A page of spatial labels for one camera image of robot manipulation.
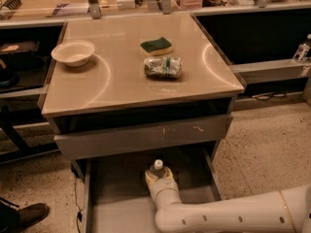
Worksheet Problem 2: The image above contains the grey drawer cabinet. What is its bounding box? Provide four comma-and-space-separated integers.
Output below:
42, 14, 244, 177

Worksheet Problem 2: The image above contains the small bottle on shelf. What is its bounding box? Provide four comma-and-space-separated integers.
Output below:
293, 34, 311, 62

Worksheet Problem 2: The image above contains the clear plastic tea bottle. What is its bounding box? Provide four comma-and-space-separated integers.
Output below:
149, 159, 170, 179

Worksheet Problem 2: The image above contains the black floor cable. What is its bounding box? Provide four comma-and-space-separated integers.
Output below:
73, 175, 84, 233

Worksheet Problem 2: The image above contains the crumpled green white snack bag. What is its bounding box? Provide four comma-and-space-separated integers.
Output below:
144, 56, 182, 79

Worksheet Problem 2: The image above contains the grey top drawer front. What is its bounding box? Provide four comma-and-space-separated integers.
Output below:
54, 115, 233, 160

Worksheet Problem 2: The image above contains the white purple paper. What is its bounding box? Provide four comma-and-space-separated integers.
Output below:
52, 3, 89, 17

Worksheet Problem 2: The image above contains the open grey middle drawer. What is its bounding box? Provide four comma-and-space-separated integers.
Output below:
82, 147, 225, 233

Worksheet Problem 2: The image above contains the white paper bowl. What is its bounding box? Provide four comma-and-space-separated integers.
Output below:
52, 40, 95, 67

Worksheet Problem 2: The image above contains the black cable under shelf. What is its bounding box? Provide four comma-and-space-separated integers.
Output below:
252, 92, 288, 102

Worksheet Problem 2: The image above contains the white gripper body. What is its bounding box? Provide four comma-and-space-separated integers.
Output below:
150, 179, 181, 208

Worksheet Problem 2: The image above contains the green yellow sponge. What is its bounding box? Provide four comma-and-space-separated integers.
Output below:
140, 37, 173, 56

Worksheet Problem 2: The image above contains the black spiral object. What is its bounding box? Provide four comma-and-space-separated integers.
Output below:
0, 0, 21, 20

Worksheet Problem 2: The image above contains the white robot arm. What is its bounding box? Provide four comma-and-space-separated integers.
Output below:
145, 171, 311, 233

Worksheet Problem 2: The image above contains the black metal stand leg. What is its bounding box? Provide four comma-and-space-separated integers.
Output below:
0, 109, 57, 164

